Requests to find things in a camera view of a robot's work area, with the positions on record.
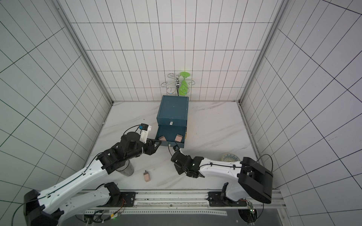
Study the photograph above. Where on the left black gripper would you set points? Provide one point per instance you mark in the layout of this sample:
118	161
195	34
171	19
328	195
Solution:
151	149

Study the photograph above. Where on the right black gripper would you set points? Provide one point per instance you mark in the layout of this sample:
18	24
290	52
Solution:
177	157

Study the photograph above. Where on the teal drawer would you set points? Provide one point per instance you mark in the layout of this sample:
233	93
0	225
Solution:
170	133

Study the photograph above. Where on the pink plug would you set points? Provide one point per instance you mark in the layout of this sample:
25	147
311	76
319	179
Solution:
146	176
178	138
162	138

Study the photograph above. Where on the teal drawer cabinet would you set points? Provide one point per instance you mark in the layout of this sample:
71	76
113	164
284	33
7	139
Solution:
173	111

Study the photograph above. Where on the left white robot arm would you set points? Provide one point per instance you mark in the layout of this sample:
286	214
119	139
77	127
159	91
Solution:
54	205

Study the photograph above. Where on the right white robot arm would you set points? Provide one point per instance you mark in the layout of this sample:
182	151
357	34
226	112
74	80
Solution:
246	178

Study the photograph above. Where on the dark mesh cup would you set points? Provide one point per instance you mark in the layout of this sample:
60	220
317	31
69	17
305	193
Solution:
127	169

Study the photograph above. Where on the patterned yellow plate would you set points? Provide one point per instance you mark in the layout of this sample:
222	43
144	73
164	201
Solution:
229	157

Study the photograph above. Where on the green leaf ornament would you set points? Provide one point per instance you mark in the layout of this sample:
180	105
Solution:
183	88

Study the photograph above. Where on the silver cup tree stand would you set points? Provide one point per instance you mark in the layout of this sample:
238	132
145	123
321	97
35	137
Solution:
173	86

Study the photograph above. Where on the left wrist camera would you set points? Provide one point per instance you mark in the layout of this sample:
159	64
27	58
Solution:
144	131

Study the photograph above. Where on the metal base rail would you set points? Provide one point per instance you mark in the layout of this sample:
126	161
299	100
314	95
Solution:
200	202

